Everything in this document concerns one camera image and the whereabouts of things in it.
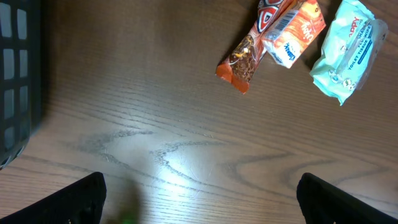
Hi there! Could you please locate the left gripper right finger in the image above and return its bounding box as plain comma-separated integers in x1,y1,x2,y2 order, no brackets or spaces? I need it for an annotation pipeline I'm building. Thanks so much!
297,172,397,224

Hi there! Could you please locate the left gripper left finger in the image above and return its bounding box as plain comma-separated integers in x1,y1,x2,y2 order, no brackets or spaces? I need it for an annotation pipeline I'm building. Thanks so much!
1,172,106,224

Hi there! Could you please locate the orange chocolate bar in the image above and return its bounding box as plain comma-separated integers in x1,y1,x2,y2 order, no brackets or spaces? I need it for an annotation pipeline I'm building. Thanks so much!
216,0,297,94

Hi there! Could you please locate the green toilet wipes pack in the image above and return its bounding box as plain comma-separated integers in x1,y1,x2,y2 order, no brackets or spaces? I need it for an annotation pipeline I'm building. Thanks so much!
310,0,388,105

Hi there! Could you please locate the orange tissue pack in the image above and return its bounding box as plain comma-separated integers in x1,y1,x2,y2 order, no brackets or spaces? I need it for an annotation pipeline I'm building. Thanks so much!
262,0,326,68

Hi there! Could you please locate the grey plastic basket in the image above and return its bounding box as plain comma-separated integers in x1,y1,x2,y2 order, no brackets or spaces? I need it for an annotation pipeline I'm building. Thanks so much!
1,0,41,169

